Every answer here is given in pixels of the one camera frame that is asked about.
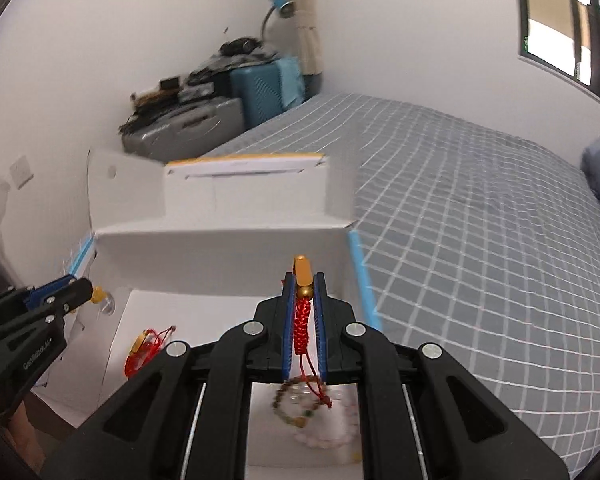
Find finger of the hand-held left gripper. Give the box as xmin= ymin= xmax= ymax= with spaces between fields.
xmin=0 ymin=278 xmax=94 ymax=357
xmin=0 ymin=274 xmax=79 ymax=314

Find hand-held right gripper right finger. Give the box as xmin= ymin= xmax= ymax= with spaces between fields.
xmin=313 ymin=272 xmax=571 ymax=480

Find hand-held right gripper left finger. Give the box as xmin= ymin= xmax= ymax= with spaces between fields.
xmin=40 ymin=272 xmax=298 ymax=480

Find red cord bracelet gold charm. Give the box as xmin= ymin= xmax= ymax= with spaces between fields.
xmin=280 ymin=254 xmax=334 ymax=411
xmin=124 ymin=326 xmax=177 ymax=380

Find white cardboard box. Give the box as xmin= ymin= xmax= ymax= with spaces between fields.
xmin=29 ymin=147 xmax=384 ymax=480

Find person's left hand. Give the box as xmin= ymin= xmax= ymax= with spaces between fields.
xmin=7 ymin=399 xmax=47 ymax=469

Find grey checked bed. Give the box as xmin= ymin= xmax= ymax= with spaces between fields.
xmin=200 ymin=91 xmax=600 ymax=477

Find grey suitcase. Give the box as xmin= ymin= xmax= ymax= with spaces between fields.
xmin=121 ymin=96 xmax=245 ymax=162

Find stack of black devices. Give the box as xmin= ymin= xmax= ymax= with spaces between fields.
xmin=129 ymin=72 xmax=217 ymax=112

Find teal suitcase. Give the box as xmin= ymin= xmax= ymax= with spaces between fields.
xmin=228 ymin=57 xmax=304 ymax=129

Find grey crumpled cloth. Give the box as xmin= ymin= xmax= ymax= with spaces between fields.
xmin=194 ymin=50 xmax=282 ymax=77

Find black headphones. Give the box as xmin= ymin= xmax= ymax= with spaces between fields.
xmin=218 ymin=37 xmax=261 ymax=57

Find beige curtain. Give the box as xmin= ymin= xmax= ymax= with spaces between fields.
xmin=262 ymin=0 xmax=326 ymax=92

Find blue desk lamp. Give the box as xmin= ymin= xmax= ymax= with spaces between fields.
xmin=259 ymin=0 xmax=296 ymax=47

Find window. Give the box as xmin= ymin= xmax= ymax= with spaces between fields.
xmin=512 ymin=0 xmax=600 ymax=112

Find brown bead bracelet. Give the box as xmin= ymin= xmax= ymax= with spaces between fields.
xmin=272 ymin=377 xmax=331 ymax=431

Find pale bead bracelet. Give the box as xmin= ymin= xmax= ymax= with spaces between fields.
xmin=294 ymin=394 xmax=362 ymax=457

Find white wall socket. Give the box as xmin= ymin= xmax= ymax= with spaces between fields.
xmin=8 ymin=156 xmax=35 ymax=190

